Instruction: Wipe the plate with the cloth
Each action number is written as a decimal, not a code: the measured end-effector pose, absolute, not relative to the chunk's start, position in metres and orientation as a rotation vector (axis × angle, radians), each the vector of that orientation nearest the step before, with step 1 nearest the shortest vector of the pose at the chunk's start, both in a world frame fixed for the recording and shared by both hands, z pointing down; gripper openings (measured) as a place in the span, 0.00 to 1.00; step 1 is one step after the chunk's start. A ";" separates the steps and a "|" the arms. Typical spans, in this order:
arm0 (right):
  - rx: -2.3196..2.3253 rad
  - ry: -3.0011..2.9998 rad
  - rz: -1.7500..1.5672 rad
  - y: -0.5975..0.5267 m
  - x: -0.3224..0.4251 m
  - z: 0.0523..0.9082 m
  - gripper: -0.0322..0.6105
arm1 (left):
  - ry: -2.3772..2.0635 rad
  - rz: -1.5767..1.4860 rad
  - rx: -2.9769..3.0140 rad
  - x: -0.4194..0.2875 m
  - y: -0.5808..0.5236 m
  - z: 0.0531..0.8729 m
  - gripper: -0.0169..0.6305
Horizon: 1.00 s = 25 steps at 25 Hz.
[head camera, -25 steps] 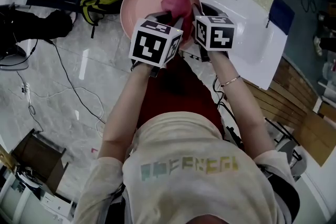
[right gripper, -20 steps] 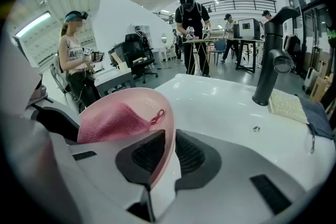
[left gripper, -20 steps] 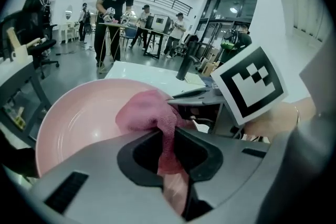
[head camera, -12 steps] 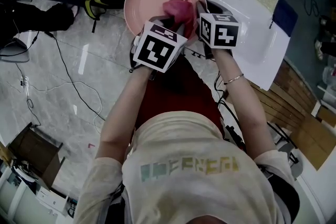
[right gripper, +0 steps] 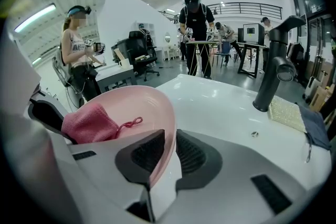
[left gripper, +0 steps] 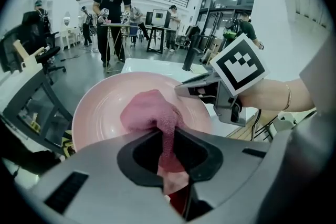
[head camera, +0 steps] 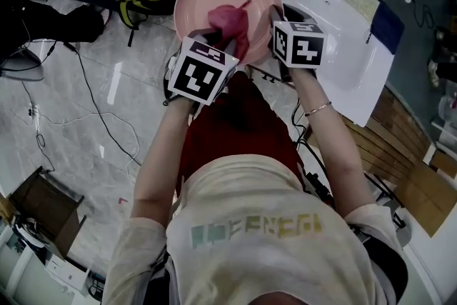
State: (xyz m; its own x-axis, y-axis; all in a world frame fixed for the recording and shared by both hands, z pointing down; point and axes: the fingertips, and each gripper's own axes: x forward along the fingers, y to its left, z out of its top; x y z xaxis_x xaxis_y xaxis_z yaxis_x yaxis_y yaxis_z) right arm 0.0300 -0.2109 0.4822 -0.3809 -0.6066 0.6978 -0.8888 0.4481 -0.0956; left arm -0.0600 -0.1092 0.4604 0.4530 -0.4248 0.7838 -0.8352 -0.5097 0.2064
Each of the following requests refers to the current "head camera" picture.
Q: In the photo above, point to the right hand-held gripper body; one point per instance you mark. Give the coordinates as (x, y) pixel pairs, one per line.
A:
(303, 46)

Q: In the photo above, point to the white sink basin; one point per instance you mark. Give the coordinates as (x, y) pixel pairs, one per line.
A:
(342, 57)

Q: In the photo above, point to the white power strip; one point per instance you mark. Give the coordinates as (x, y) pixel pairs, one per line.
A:
(33, 110)

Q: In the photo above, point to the black bag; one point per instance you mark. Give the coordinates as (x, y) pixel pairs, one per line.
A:
(53, 25)

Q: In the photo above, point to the wooden cabinet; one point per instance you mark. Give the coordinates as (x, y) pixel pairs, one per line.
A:
(410, 160)

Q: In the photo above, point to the person's left forearm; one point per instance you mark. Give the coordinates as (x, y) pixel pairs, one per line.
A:
(160, 153)

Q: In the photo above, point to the speckled sponge pad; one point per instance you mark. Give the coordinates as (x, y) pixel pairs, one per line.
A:
(364, 1)

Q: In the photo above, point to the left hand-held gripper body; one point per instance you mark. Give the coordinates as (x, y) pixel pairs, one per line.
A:
(200, 75)

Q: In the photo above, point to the person's right forearm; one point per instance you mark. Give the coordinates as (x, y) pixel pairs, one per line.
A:
(328, 146)

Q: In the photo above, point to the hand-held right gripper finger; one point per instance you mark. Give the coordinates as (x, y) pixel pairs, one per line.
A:
(276, 16)

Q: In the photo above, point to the cream printed t-shirt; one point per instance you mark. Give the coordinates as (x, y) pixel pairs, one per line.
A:
(257, 243)

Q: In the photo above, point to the red shorts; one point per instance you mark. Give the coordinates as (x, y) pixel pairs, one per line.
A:
(235, 128)

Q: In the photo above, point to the dark blue cloth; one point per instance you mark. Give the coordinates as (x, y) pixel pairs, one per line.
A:
(387, 26)

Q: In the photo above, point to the white cardboard box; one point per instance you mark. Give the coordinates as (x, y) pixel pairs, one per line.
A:
(68, 273)

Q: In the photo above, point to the dark pink cloth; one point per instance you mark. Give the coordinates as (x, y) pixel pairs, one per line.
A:
(228, 18)

